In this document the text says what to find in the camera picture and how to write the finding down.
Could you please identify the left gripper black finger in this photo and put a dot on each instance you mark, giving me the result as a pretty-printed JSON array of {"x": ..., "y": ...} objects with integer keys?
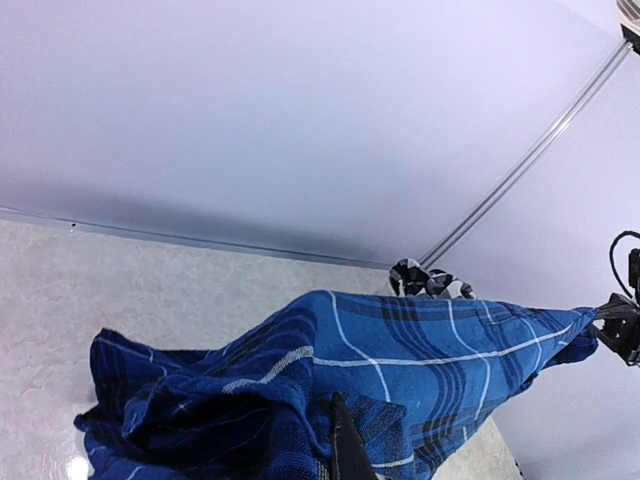
[{"x": 349, "y": 460}]

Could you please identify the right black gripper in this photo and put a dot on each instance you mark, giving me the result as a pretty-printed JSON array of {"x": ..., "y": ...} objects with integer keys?
[{"x": 620, "y": 328}]

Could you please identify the blue plaid long sleeve shirt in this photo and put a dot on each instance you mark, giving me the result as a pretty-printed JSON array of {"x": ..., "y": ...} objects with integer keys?
[{"x": 416, "y": 378}]

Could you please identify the grey black patterned shirt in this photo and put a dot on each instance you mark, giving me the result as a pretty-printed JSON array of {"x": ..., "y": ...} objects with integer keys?
[{"x": 408, "y": 278}]

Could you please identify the right aluminium frame post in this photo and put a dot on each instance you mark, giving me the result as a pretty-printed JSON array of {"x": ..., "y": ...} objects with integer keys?
[{"x": 531, "y": 156}]

